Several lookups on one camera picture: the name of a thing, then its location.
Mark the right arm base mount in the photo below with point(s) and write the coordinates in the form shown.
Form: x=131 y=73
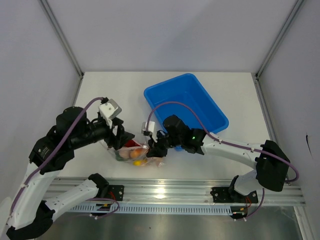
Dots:
x=221 y=194

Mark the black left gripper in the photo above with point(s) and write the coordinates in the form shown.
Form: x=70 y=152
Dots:
x=118 y=140

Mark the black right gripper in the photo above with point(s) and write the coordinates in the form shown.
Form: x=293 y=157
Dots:
x=155 y=149

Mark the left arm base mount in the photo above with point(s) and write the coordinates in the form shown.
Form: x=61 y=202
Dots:
x=115 y=192

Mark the beige egg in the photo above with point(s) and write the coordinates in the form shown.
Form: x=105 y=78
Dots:
x=124 y=153

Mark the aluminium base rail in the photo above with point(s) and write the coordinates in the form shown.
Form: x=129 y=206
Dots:
x=194 y=192

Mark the yellow mango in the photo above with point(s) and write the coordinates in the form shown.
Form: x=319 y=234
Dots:
x=137 y=163

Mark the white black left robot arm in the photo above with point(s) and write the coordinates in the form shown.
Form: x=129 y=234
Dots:
x=32 y=215

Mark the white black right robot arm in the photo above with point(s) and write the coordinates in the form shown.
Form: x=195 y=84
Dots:
x=268 y=162

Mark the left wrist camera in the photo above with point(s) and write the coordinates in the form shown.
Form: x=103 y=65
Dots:
x=108 y=110

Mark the clear pink-dotted zip bag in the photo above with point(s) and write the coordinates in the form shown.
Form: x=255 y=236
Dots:
x=158 y=162

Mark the blue plastic bin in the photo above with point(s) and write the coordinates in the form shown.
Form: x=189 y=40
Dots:
x=184 y=109

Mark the white slotted cable duct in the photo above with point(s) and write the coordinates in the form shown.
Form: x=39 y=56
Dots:
x=165 y=209

